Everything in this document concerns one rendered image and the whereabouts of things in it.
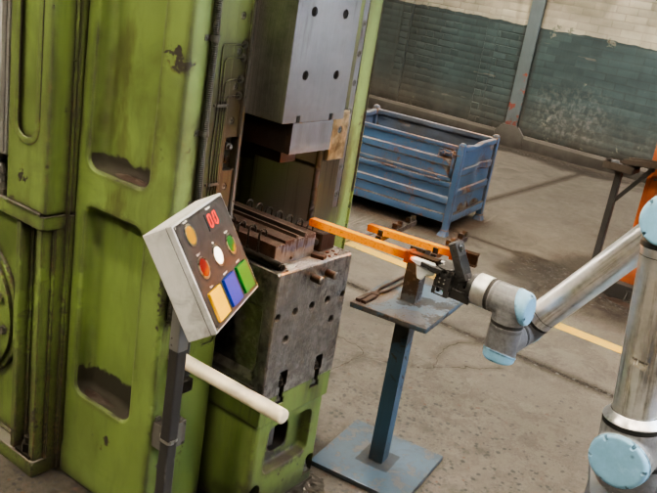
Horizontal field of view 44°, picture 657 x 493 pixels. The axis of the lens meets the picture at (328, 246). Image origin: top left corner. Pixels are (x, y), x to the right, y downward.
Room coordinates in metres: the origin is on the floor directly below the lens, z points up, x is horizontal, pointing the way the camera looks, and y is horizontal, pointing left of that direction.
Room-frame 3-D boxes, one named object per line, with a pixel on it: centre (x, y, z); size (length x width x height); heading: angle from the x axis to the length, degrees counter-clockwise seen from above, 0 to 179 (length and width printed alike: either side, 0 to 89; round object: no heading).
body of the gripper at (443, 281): (2.17, -0.37, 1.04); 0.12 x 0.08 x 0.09; 56
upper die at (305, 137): (2.58, 0.28, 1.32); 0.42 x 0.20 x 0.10; 56
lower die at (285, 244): (2.58, 0.28, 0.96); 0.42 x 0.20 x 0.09; 56
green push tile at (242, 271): (2.03, 0.21, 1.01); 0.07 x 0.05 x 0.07; 171
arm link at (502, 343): (2.08, -0.52, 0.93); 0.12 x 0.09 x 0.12; 145
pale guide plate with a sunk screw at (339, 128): (2.79, 0.03, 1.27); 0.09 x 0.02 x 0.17; 146
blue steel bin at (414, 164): (6.57, -0.53, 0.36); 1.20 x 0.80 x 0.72; 61
